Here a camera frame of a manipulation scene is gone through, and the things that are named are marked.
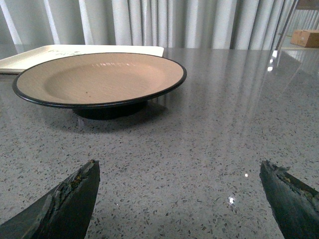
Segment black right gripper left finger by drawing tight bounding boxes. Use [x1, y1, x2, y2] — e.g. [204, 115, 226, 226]
[0, 160, 100, 239]

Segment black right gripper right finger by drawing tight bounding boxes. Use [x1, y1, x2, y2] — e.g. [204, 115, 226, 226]
[260, 160, 319, 239]

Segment beige plate with black rim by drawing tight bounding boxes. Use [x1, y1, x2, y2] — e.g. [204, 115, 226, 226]
[12, 53, 187, 120]

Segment white bear-print tray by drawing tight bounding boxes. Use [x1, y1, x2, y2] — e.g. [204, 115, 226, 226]
[0, 44, 164, 74]

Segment brown cardboard box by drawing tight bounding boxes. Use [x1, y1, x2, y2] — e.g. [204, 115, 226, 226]
[290, 30, 319, 48]

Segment grey pleated curtain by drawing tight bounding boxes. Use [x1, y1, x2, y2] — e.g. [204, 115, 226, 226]
[0, 0, 292, 50]

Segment metal shelf frame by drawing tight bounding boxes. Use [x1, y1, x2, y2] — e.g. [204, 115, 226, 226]
[271, 0, 319, 50]

